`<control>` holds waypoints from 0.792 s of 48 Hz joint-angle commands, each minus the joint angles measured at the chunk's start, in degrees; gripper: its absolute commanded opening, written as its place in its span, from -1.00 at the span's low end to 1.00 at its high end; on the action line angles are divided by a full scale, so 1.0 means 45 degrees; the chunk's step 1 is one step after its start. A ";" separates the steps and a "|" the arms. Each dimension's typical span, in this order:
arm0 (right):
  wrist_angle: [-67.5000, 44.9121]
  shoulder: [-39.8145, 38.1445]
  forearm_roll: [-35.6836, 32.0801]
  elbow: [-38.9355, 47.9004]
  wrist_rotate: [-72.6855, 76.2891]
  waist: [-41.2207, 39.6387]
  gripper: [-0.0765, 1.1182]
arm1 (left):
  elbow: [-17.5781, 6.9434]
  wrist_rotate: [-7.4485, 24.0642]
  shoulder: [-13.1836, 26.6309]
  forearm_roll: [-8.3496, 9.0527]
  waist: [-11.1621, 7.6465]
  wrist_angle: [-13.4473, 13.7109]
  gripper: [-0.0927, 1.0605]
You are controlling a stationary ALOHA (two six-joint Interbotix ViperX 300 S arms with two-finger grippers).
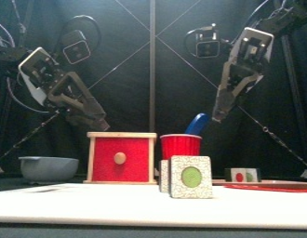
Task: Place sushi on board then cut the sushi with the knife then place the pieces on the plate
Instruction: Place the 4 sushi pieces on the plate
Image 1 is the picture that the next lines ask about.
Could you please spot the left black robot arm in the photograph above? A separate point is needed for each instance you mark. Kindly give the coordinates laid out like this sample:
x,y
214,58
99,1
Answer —
x,y
4,52

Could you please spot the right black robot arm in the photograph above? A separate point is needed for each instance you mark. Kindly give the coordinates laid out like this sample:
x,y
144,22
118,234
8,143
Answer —
x,y
286,15

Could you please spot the sushi piece with white rice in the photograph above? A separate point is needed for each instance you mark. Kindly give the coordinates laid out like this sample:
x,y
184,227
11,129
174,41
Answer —
x,y
164,176

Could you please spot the white cutting board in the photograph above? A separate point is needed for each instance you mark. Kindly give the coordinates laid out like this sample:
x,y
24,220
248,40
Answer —
x,y
118,204

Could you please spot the pink rectangular plate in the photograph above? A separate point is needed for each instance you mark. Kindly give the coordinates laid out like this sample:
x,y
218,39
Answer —
x,y
283,183

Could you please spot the wooden box with red panel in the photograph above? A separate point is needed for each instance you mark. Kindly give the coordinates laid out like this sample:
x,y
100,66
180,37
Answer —
x,y
120,148

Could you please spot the grey bowl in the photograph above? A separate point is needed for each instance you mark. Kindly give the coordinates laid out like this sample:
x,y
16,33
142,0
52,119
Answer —
x,y
47,169

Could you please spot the red plastic cup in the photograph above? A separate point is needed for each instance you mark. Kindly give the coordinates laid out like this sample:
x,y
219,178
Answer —
x,y
180,147

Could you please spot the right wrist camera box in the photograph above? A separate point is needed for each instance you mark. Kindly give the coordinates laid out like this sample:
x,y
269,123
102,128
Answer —
x,y
207,46

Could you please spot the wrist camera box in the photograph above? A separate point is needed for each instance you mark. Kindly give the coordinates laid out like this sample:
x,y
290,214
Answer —
x,y
76,48
207,46

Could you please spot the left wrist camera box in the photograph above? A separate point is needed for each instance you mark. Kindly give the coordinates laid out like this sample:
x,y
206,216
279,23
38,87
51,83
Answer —
x,y
76,48

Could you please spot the dark frame post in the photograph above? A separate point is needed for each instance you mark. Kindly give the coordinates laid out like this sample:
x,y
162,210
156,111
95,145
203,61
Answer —
x,y
295,102

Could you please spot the grey vertical frame pole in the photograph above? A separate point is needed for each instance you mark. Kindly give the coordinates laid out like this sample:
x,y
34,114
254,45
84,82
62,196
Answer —
x,y
152,77

